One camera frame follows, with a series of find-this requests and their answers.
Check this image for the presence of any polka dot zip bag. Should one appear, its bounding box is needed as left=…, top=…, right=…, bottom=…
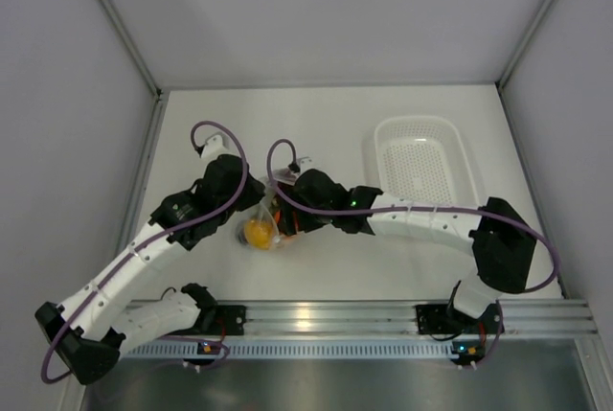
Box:
left=235, top=178, right=292, bottom=252

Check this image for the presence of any fake orange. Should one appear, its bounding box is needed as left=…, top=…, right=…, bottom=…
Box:
left=278, top=217, right=298, bottom=242

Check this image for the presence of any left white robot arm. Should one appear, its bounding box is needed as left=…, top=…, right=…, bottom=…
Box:
left=34, top=154, right=265, bottom=385

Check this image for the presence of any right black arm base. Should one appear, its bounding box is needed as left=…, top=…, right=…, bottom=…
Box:
left=415, top=304, right=501, bottom=338

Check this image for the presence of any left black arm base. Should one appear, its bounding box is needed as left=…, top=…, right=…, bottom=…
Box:
left=170, top=304, right=246, bottom=337

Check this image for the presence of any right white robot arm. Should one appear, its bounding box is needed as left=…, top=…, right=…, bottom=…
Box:
left=273, top=169, right=537, bottom=331

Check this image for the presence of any fake yellow lemon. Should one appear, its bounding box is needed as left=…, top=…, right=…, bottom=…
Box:
left=244, top=219, right=276, bottom=250

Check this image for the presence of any white perforated plastic basket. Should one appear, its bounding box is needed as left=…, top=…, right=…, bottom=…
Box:
left=374, top=116, right=479, bottom=206

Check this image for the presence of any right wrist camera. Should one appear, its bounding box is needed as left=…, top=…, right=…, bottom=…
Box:
left=286, top=156, right=314, bottom=176

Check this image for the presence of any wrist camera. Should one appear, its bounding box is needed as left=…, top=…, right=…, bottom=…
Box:
left=286, top=156, right=314, bottom=176
left=196, top=132, right=231, bottom=163

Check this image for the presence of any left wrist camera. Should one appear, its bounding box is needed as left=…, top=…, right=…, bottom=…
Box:
left=196, top=132, right=231, bottom=163

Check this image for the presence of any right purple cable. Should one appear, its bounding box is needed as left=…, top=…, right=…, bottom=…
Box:
left=266, top=139, right=560, bottom=374

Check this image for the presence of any purple cable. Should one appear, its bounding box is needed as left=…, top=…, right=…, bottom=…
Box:
left=41, top=121, right=249, bottom=385
left=266, top=139, right=560, bottom=374

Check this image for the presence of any left aluminium side rail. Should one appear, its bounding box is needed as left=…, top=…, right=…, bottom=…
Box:
left=115, top=90, right=170, bottom=258

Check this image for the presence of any white slotted cable duct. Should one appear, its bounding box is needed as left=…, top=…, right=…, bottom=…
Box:
left=125, top=339, right=483, bottom=360

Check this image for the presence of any left aluminium corner post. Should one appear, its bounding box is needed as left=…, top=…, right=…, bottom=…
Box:
left=97, top=0, right=162, bottom=98

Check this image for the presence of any aluminium corner post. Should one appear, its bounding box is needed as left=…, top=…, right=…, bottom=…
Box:
left=496, top=0, right=558, bottom=91
left=97, top=0, right=162, bottom=98

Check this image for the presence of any aluminium front rail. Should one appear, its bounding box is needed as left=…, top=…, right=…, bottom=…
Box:
left=124, top=299, right=598, bottom=337

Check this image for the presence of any right aluminium corner post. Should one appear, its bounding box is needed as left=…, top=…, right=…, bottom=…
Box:
left=496, top=0, right=558, bottom=91

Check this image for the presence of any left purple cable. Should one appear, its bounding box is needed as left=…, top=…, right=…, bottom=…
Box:
left=41, top=121, right=249, bottom=385

